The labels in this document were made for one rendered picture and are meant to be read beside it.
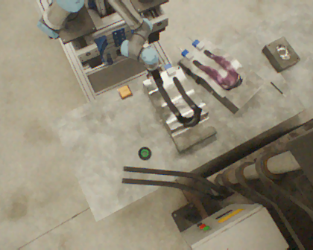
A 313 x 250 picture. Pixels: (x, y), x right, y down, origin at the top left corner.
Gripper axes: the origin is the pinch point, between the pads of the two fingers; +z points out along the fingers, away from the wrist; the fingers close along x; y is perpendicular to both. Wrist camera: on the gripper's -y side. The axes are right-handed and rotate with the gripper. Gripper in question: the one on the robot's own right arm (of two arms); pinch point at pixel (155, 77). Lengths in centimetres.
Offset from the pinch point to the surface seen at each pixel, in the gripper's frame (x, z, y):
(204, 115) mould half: -15.3, 2.0, -35.4
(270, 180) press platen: -12, -69, -68
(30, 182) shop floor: 137, 75, -12
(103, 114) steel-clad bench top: 40.6, 7.9, -3.4
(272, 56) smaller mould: -77, 17, -21
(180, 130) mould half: 1.9, 2.1, -36.6
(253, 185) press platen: -11, -44, -74
